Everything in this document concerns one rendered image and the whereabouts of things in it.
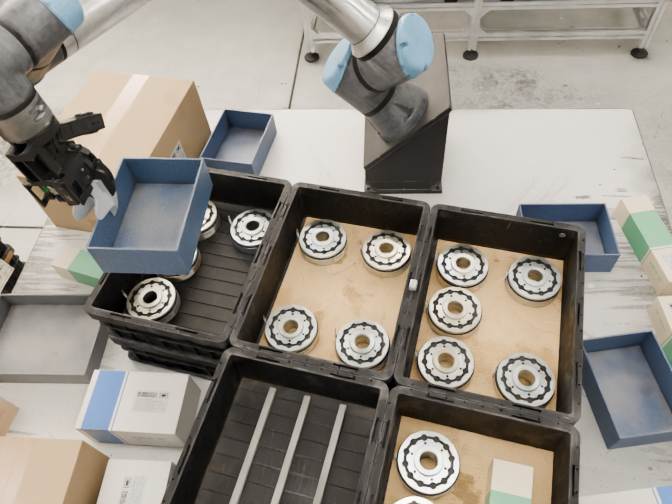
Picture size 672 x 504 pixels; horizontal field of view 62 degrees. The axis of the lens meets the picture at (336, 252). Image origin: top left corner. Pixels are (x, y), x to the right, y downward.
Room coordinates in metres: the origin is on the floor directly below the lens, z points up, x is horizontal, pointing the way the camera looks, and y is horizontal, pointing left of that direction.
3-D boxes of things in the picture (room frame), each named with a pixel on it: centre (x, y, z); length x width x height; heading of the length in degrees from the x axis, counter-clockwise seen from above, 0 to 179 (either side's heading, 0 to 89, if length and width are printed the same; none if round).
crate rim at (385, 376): (0.59, 0.00, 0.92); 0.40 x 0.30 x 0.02; 159
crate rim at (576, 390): (0.48, -0.28, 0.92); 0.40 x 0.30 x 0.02; 159
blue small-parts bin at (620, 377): (0.35, -0.54, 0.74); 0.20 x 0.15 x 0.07; 1
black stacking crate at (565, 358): (0.48, -0.28, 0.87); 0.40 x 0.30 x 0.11; 159
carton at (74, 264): (0.79, 0.56, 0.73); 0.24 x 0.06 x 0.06; 65
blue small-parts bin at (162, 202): (0.64, 0.30, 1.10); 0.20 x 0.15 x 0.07; 170
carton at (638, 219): (0.68, -0.73, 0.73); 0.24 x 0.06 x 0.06; 2
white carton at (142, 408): (0.43, 0.43, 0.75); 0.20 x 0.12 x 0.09; 80
